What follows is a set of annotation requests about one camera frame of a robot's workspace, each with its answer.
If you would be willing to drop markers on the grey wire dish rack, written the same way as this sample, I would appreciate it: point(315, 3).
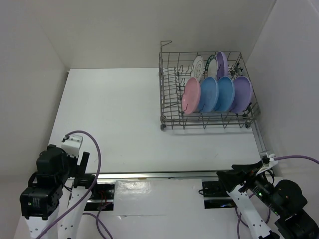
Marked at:
point(175, 69)

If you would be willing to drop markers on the white plate green rim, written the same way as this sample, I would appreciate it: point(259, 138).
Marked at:
point(211, 66)

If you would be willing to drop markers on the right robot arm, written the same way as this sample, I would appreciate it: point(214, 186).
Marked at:
point(285, 200)

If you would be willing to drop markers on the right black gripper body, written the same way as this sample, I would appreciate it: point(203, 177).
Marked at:
point(245, 172)

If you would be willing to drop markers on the pink plate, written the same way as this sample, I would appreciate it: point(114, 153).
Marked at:
point(191, 96)

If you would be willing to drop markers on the purple plate front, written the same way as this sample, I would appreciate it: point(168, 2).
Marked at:
point(243, 94)

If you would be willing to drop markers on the blue plate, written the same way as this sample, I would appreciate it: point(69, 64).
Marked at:
point(209, 95)
point(226, 94)

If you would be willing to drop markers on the purple plate back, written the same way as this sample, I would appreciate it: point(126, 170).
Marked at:
point(222, 69)

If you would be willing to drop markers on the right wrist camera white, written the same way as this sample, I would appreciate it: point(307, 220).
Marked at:
point(268, 161)

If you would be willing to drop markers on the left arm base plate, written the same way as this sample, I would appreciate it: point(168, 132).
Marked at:
point(102, 197)

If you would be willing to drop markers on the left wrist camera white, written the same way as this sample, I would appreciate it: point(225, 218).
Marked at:
point(71, 145)

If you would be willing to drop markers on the aluminium rail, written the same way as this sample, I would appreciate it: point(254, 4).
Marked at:
point(159, 175)

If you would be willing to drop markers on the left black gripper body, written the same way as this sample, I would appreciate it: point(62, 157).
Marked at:
point(81, 168)

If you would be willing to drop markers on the purple plate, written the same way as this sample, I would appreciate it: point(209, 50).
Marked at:
point(243, 94)
point(222, 69)

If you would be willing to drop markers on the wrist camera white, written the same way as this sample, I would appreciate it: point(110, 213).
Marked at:
point(71, 145)
point(268, 161)

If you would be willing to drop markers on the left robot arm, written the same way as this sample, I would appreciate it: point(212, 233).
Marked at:
point(40, 200)

